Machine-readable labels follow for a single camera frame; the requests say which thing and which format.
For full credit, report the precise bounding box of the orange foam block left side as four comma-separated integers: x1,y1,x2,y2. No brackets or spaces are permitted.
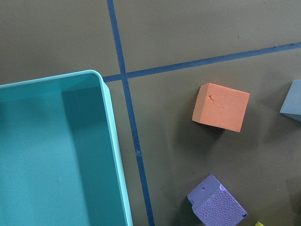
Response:
192,83,250,132

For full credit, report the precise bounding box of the yellow foam block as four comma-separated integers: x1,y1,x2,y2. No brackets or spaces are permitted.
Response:
254,222,264,226

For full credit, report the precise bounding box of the purple foam block left side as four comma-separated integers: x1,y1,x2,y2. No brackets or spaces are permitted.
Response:
187,174,248,226

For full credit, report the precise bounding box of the teal plastic bin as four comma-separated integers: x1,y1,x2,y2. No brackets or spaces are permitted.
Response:
0,70,133,226

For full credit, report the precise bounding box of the light blue foam block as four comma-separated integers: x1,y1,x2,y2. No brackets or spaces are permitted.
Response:
280,80,301,122

